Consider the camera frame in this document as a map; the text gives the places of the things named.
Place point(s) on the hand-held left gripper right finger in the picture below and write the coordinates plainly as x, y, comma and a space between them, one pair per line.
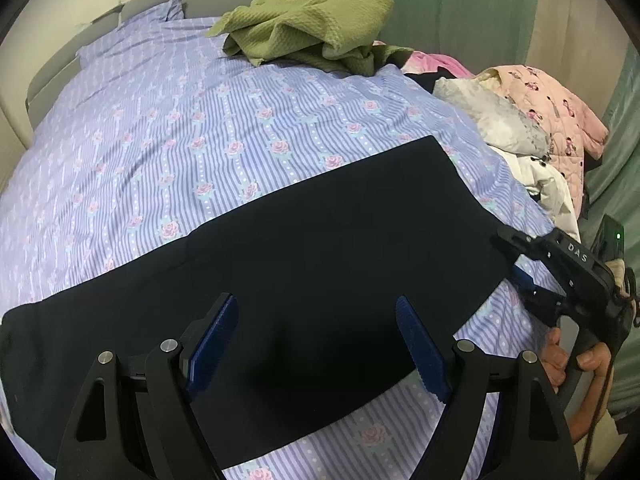
422, 355

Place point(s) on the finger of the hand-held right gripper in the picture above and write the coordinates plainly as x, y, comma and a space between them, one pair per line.
525, 250
545, 305

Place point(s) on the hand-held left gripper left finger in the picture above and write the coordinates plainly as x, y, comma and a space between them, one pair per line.
212, 345

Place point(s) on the black pants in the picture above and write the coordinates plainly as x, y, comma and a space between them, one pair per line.
325, 260

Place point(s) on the person's right hand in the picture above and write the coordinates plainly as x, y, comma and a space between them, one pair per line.
595, 360

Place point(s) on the green curtain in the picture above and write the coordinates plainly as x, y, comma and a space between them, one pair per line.
625, 160
450, 0

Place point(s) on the grey white garment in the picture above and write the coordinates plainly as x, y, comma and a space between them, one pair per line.
490, 110

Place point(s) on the pink printed quilted jacket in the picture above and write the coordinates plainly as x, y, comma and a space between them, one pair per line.
565, 105

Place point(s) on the pink cloth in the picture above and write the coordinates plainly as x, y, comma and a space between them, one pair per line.
430, 62

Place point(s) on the bed with purple floral cover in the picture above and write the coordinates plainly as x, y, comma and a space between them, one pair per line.
150, 135

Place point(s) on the green knitted garment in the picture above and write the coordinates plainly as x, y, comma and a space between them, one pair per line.
310, 20

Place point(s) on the purple floral pillow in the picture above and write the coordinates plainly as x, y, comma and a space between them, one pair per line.
150, 15

